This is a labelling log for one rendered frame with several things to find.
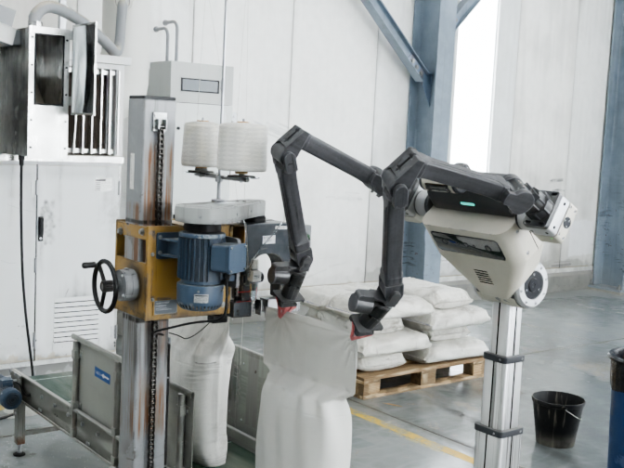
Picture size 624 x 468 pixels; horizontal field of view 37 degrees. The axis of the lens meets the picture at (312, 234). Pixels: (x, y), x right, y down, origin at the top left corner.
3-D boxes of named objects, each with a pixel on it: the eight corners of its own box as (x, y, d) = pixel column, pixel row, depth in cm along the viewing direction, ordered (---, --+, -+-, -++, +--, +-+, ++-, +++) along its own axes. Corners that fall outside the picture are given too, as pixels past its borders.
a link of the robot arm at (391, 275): (411, 185, 249) (398, 164, 257) (392, 188, 248) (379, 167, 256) (405, 305, 275) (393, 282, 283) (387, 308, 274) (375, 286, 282)
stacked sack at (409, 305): (438, 318, 622) (439, 295, 620) (363, 326, 582) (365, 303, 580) (396, 306, 655) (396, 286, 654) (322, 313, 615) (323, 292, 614)
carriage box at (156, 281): (230, 314, 321) (234, 225, 318) (143, 322, 301) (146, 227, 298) (195, 302, 341) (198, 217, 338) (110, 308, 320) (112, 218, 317)
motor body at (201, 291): (231, 310, 298) (235, 234, 296) (190, 314, 289) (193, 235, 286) (207, 302, 310) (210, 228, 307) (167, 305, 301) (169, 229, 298)
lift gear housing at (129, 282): (139, 303, 305) (140, 269, 304) (123, 304, 301) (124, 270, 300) (124, 297, 313) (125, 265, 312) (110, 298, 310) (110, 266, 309)
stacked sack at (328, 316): (407, 335, 616) (408, 315, 615) (354, 340, 594) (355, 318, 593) (351, 316, 672) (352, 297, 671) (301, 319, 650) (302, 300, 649)
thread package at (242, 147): (276, 175, 303) (279, 123, 301) (233, 175, 293) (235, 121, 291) (248, 173, 316) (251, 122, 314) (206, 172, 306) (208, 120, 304)
